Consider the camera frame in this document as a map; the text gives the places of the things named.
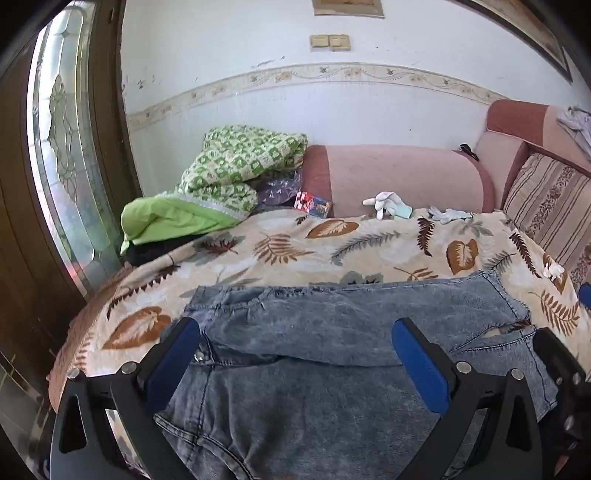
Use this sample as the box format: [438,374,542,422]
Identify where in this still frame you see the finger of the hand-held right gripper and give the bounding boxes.
[533,327,587,386]

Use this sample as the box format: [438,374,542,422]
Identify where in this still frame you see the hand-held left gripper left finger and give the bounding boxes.
[50,316,201,480]

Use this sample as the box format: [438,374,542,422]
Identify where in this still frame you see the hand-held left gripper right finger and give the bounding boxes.
[392,316,543,480]

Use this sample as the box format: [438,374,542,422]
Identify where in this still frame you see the blue denim pants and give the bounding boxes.
[154,270,561,480]

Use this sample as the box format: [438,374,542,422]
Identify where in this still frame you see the dark cloth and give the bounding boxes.
[126,237,188,267]

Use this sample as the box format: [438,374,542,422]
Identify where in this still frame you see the plain green pillow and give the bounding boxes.
[120,194,241,257]

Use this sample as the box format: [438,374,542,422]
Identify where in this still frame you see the leaf-printed blanket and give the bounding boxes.
[46,208,586,480]

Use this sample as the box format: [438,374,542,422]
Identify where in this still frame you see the striped floral cushion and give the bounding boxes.
[501,152,591,283]

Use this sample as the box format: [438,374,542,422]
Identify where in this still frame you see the white glove with teal cuff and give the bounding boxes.
[362,191,413,220]

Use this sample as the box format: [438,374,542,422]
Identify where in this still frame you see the pink sofa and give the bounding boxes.
[295,99,591,282]

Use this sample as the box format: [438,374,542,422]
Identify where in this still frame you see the purple plastic bag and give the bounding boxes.
[256,173,303,210]

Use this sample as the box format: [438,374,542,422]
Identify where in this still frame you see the small red box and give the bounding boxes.
[294,190,333,217]

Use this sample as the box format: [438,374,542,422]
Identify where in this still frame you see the green patterned quilt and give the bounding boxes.
[178,126,309,221]

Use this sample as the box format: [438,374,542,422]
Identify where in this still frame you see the grey cloth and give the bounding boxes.
[556,106,591,154]

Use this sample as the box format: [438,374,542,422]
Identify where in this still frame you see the dark framed picture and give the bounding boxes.
[455,0,574,84]

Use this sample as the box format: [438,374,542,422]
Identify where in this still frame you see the brown wall paper sheet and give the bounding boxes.
[311,0,385,19]

